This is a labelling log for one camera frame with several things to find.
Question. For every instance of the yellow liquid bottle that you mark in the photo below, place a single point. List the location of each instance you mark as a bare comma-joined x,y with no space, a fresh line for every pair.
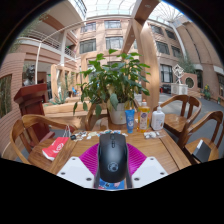
143,118

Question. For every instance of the blue tube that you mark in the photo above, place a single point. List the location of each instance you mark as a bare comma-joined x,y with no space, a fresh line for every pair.
129,121

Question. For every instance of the wooden armchair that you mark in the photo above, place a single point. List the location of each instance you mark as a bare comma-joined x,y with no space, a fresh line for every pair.
38,119
91,121
173,121
213,116

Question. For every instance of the black box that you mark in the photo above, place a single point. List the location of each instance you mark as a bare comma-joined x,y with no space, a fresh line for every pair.
201,151

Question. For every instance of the red-brown wooden pedestal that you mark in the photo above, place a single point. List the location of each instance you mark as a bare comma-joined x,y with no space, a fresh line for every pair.
33,106

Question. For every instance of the small clear plastic packet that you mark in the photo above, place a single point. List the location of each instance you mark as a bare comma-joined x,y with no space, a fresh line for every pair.
153,134

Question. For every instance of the white geometric sculpture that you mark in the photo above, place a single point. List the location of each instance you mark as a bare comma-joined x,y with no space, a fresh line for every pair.
178,73

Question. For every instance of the dark bust statue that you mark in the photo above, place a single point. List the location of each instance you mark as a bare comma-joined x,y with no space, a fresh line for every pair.
29,76

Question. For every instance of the red and white bag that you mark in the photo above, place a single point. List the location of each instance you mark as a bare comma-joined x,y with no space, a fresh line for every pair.
55,148

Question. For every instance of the green plant in white pot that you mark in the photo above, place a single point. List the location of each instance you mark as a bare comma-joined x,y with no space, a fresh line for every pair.
115,78

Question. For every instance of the white pump bottle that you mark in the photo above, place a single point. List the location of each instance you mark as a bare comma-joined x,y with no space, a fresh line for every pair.
158,120

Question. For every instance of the black computer mouse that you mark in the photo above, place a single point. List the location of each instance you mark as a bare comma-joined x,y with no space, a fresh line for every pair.
113,156

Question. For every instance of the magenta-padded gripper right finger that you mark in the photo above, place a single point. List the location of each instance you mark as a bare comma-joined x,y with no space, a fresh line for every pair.
148,170

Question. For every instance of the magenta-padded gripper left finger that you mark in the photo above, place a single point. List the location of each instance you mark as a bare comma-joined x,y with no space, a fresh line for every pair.
76,171

